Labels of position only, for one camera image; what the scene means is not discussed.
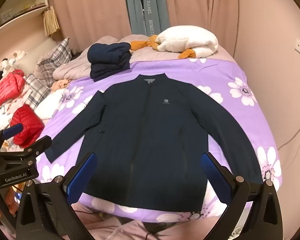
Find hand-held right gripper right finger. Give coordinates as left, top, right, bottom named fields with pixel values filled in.
left=200, top=151, right=283, bottom=240

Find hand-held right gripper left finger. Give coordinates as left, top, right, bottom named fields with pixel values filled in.
left=16, top=151, right=98, bottom=240

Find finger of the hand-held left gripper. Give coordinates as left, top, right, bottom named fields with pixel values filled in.
left=0, top=135, right=52, bottom=160
left=0, top=123, right=24, bottom=153

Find navy zip jacket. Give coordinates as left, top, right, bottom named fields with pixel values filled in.
left=44, top=72, right=263, bottom=212

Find stack of folded navy clothes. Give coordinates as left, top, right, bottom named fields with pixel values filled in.
left=87, top=42, right=132, bottom=82

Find folded red down jacket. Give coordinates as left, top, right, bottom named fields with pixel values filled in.
left=9, top=104, right=45, bottom=147

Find pink cloth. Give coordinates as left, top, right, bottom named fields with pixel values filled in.
left=0, top=84, right=34, bottom=113

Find white cloth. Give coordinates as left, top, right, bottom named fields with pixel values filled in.
left=35, top=89, right=68, bottom=119

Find plaid pillow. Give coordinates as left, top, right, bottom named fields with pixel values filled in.
left=37, top=38, right=73, bottom=87
left=25, top=74, right=52, bottom=110

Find pink plush toy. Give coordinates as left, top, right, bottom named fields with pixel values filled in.
left=72, top=202, right=215, bottom=240

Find peach cloth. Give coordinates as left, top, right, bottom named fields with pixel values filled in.
left=51, top=79, right=72, bottom=93

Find white plush toys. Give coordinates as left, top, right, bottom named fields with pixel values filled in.
left=0, top=51, right=28, bottom=70

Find grey quilt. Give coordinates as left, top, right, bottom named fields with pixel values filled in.
left=52, top=34, right=234, bottom=80

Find purple floral blanket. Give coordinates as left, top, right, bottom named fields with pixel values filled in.
left=36, top=57, right=283, bottom=223

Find beige curtain tassel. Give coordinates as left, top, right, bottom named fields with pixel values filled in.
left=43, top=6, right=60, bottom=36

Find white plush goose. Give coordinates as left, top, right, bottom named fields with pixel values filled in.
left=130, top=26, right=219, bottom=59

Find pink curtain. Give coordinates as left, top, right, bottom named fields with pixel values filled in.
left=162, top=0, right=240, bottom=55
left=49, top=0, right=133, bottom=53

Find grey-green curtain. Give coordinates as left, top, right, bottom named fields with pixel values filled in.
left=124, top=0, right=171, bottom=37

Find white wall shelf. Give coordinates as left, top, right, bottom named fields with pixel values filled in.
left=0, top=0, right=50, bottom=35

